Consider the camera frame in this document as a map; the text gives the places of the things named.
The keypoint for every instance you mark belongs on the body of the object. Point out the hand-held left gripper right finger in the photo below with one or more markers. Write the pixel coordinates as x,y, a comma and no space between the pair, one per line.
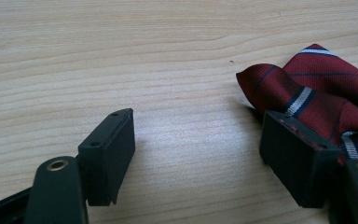
298,158

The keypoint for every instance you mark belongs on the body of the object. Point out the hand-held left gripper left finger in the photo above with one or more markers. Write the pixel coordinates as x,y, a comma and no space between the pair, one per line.
105,158

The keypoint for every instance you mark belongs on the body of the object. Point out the red striped necktie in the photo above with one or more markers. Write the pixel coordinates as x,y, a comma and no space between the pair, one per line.
320,90

